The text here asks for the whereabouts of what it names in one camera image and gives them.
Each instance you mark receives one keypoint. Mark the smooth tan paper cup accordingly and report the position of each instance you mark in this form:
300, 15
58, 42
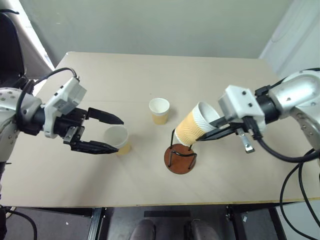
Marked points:
120, 137
160, 112

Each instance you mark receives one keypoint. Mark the dark rounded shape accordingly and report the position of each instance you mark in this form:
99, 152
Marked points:
143, 230

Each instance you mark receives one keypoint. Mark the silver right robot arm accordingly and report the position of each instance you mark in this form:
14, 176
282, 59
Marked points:
297, 92

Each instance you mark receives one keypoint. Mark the ribbed brown paper cup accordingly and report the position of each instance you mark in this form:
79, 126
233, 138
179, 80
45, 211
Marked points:
191, 127

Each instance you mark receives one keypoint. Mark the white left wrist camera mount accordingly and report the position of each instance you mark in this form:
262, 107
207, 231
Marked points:
65, 96

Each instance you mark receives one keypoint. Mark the black table frame leg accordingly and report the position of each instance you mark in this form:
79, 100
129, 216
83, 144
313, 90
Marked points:
255, 222
96, 223

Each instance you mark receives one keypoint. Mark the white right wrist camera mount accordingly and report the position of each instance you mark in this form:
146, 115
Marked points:
240, 102

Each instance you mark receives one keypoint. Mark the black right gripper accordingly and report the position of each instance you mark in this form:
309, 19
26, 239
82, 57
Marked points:
237, 126

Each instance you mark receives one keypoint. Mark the silver metal gripper bracket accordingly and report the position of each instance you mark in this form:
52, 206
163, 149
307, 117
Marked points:
246, 143

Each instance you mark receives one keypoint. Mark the black chair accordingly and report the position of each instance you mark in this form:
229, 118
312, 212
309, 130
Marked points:
10, 50

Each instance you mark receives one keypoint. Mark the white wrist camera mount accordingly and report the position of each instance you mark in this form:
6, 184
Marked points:
240, 102
65, 96

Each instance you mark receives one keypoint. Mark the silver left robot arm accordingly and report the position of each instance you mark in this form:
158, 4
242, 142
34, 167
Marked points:
10, 100

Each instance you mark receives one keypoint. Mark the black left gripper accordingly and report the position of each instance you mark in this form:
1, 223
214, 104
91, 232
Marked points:
72, 120

